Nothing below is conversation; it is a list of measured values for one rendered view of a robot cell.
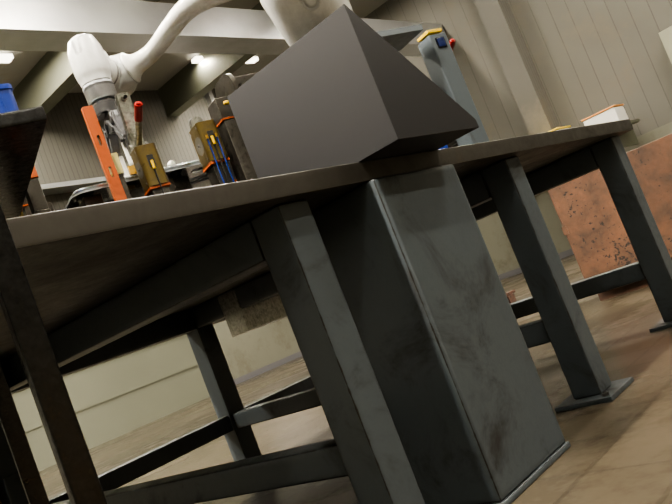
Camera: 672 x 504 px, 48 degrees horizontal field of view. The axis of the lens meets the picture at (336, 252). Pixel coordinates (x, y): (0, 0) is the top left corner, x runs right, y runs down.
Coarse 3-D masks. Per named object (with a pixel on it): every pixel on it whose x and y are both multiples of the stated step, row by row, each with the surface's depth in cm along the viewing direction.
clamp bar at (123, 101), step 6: (120, 96) 205; (126, 96) 204; (120, 102) 205; (126, 102) 206; (120, 108) 205; (126, 108) 205; (132, 108) 206; (120, 114) 206; (126, 114) 205; (132, 114) 206; (126, 120) 205; (132, 120) 206; (126, 126) 205; (132, 126) 206; (126, 132) 206; (132, 132) 206; (132, 138) 205; (132, 144) 205
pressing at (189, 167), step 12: (168, 168) 213; (180, 168) 215; (192, 168) 224; (132, 180) 208; (192, 180) 238; (204, 180) 240; (84, 192) 201; (96, 192) 210; (108, 192) 215; (72, 204) 212
